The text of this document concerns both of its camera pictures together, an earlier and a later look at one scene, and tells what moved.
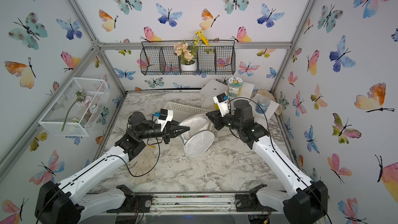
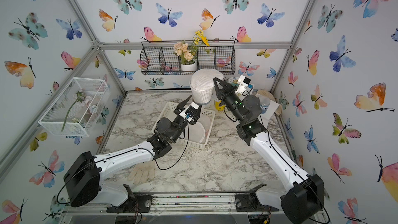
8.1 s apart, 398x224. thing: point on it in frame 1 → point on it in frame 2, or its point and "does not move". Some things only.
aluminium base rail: x=218 y=204 does not move
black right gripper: x=219 y=122 → x=229 y=94
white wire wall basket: x=78 y=106 does not move
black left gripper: x=170 y=126 → x=178 y=107
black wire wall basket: x=186 y=57 does not move
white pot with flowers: x=186 y=51 does not move
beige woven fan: x=267 y=94 does not move
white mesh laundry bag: x=201 y=135 → x=202 y=82
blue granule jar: x=264 y=103 does not move
